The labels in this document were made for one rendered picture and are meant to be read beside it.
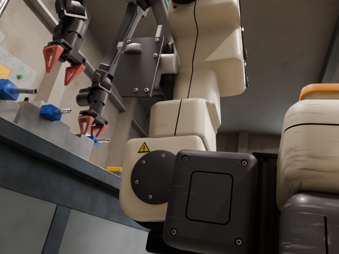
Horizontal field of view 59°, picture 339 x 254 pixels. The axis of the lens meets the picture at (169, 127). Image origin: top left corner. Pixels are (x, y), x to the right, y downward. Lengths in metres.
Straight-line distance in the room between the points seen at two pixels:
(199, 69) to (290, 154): 0.38
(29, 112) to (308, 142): 0.66
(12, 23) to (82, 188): 5.04
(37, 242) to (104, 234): 0.25
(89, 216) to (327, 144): 0.73
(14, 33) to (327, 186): 5.62
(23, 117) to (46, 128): 0.07
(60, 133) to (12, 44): 4.90
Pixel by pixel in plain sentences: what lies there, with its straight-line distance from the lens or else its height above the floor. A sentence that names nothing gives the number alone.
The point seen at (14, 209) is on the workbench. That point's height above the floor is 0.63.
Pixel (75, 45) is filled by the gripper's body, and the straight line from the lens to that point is 0.96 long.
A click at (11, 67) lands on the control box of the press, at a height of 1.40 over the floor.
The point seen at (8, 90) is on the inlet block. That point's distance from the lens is 0.70.
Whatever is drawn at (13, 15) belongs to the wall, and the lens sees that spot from 5.85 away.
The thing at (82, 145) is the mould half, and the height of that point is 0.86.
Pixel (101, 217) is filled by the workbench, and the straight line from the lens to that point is 1.00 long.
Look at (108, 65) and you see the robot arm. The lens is 1.23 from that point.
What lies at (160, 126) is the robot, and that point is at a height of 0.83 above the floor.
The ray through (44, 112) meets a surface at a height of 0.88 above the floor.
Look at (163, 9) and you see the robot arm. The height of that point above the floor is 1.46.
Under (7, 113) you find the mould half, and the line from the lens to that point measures 0.75.
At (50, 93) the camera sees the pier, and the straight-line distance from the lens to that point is 5.86.
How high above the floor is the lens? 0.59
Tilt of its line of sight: 24 degrees up
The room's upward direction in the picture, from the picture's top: 11 degrees clockwise
